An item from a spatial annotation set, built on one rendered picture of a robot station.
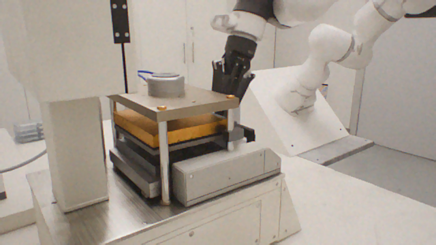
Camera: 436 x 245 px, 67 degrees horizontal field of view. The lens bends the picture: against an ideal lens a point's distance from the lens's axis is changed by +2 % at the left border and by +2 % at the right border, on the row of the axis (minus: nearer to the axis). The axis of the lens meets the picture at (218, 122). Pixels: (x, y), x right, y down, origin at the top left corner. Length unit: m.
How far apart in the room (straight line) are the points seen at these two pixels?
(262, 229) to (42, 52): 0.56
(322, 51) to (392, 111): 2.61
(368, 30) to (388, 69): 2.56
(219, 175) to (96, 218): 0.23
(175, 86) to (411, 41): 3.18
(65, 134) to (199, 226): 0.29
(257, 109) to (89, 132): 0.90
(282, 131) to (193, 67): 2.01
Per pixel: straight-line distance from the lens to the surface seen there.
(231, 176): 0.65
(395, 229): 0.98
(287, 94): 1.40
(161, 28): 3.03
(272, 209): 0.77
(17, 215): 1.00
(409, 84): 3.70
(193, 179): 0.59
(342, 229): 0.93
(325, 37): 1.23
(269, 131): 1.35
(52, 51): 0.46
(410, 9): 1.08
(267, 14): 0.81
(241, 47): 0.77
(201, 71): 3.29
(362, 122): 3.96
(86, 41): 0.47
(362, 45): 1.26
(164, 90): 0.66
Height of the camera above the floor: 1.25
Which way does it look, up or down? 17 degrees down
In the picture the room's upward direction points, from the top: straight up
